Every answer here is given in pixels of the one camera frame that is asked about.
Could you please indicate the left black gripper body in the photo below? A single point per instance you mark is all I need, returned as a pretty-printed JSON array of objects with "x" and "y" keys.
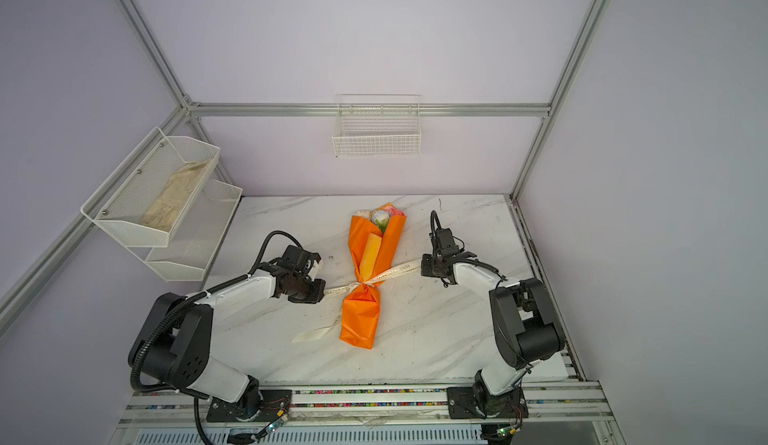
[{"x": 306, "y": 292}]

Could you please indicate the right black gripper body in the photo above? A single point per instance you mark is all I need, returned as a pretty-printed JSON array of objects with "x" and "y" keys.
[{"x": 430, "y": 265}]

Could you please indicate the white string ribbon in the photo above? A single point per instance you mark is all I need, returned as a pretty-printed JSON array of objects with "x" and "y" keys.
[{"x": 394, "y": 272}]

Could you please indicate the orange wrapping paper sheet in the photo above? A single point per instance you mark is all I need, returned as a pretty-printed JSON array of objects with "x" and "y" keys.
[{"x": 372, "y": 253}]

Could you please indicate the white fake rose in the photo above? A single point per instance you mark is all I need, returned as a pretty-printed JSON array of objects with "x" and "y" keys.
[{"x": 381, "y": 218}]

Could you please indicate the pink fake rose spray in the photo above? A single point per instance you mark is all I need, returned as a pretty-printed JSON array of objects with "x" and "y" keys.
[{"x": 392, "y": 210}]

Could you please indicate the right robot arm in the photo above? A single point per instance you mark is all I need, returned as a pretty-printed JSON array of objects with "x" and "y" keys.
[{"x": 525, "y": 325}]

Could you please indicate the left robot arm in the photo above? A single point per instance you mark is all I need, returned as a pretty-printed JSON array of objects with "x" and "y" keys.
[{"x": 173, "y": 348}]

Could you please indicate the lower white mesh shelf basket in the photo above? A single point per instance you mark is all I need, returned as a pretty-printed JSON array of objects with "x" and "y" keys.
[{"x": 195, "y": 244}]

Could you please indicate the white mesh shelf basket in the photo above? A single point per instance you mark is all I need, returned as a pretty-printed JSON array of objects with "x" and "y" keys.
[
  {"x": 119, "y": 203},
  {"x": 195, "y": 244}
]

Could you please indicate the beige cloth in basket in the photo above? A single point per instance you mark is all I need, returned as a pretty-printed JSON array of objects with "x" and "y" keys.
[{"x": 165, "y": 210}]

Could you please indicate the upper white mesh shelf basket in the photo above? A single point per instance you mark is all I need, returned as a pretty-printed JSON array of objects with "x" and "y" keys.
[{"x": 119, "y": 203}]

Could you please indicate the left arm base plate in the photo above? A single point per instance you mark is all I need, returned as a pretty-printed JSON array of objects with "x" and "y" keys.
[{"x": 256, "y": 405}]

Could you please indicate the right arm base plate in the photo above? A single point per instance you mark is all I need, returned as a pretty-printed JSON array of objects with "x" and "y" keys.
[{"x": 471, "y": 403}]

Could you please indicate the white wire wall basket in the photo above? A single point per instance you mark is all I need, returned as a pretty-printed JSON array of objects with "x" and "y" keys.
[{"x": 377, "y": 126}]

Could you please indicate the aluminium rail front frame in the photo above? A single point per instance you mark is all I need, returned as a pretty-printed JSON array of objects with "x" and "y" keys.
[{"x": 569, "y": 412}]

